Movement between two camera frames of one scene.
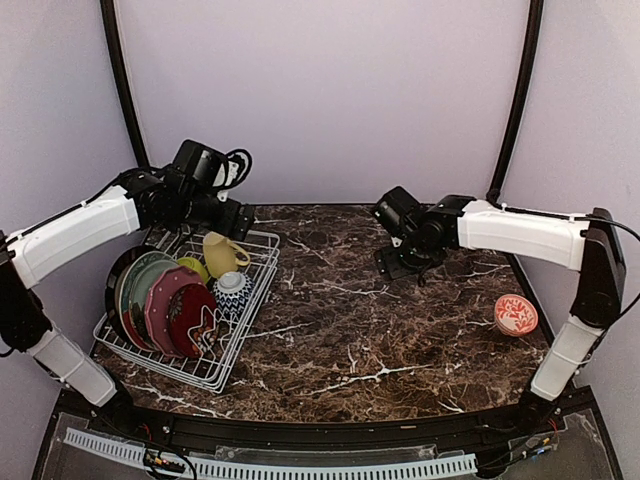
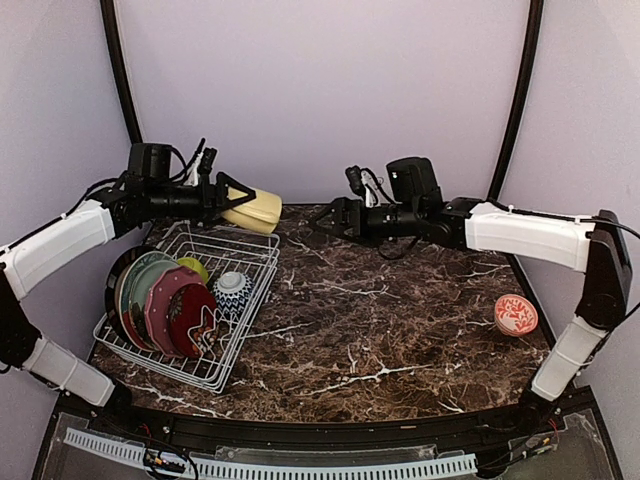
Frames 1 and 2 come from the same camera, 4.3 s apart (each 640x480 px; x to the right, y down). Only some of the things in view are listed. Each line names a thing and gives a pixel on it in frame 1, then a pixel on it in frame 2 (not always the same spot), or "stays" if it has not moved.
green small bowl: [194, 264] stays
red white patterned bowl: [515, 315] stays
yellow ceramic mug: [219, 254] → [260, 215]
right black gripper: [392, 266] → [341, 207]
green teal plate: [138, 294] stays
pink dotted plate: [161, 292] stays
